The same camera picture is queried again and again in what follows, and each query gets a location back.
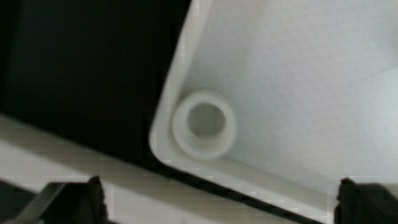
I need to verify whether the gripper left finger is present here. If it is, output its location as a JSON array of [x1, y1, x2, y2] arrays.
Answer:
[[10, 176, 106, 224]]

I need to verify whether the white desk top tray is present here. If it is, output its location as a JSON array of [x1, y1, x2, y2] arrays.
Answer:
[[149, 0, 398, 224]]

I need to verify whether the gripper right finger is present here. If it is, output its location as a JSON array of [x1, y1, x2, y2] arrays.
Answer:
[[334, 178, 398, 224]]

